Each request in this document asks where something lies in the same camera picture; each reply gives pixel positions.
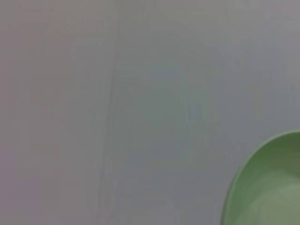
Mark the green plastic plate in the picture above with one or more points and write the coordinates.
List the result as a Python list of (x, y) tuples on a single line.
[(269, 187)]

